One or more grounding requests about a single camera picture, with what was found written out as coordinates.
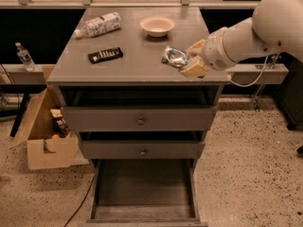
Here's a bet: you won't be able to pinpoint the standing small water bottle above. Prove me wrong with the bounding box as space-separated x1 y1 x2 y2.
15 43 35 72

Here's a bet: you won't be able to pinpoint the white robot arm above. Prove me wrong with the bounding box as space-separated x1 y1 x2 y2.
180 0 303 77

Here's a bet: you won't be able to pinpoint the grey middle drawer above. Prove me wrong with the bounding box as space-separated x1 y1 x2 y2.
80 141 205 159

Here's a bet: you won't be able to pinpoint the white bowl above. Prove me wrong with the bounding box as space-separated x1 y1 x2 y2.
139 16 175 38

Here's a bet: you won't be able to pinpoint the black snack bar wrapper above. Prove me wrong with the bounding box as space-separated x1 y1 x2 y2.
88 47 123 63

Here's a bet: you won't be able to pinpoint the white cable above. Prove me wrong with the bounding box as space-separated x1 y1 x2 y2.
228 54 273 88

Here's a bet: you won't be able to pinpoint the grey drawer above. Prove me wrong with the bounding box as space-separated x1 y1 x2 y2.
79 159 208 227
61 106 217 131
80 141 205 159

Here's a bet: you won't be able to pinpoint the open cardboard box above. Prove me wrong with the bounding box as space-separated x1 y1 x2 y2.
9 64 80 170

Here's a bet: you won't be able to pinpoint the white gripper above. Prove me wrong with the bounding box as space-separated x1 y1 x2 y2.
180 27 236 77

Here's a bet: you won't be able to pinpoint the grey bottom drawer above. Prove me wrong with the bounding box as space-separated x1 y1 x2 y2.
79 159 208 227

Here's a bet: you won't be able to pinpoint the grey drawer cabinet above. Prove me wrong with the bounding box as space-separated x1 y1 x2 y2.
46 6 232 227

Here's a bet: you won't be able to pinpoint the snack items in box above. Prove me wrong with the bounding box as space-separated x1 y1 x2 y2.
50 109 69 138

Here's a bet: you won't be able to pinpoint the metal tripod stand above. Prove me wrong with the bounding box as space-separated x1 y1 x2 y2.
251 54 280 112

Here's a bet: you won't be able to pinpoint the grey top drawer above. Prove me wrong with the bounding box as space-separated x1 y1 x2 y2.
61 106 217 131

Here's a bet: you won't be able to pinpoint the black floor cable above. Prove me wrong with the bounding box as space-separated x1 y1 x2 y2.
62 175 97 227

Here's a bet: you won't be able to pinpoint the lying plastic water bottle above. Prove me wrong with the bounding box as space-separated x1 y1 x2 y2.
74 12 121 39

